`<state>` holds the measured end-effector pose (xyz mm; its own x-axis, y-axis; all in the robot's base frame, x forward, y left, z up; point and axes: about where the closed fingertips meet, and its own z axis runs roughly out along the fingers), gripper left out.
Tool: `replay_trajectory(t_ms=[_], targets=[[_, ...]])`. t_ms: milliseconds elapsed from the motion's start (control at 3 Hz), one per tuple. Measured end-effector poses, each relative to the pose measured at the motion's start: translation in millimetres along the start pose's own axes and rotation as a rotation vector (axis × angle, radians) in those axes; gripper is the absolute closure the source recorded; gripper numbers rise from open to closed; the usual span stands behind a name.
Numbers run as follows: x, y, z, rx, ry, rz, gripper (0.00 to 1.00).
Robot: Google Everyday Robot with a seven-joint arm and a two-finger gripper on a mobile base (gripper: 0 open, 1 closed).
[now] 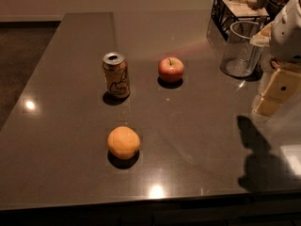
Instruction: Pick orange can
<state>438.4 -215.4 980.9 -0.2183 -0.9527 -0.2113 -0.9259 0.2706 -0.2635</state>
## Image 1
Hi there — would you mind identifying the orange soda can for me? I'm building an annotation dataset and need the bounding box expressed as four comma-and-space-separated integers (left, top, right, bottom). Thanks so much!
103, 52, 130, 99

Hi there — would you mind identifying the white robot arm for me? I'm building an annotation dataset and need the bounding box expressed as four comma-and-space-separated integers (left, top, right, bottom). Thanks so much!
250, 0, 301, 117

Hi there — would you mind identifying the red apple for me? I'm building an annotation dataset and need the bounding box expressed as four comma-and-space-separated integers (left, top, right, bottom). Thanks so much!
158, 56, 184, 83

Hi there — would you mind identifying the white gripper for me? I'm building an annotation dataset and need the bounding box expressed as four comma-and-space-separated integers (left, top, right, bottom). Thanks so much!
249, 21, 301, 118

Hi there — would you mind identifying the black wire basket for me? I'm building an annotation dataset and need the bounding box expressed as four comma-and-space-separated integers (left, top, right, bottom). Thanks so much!
211, 0, 270, 40

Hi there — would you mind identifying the clear glass jar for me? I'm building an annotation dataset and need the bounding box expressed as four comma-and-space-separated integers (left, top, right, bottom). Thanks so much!
220, 21, 262, 78

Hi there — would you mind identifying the orange fruit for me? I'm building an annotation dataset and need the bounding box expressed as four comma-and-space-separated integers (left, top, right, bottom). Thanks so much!
107, 126, 141, 160

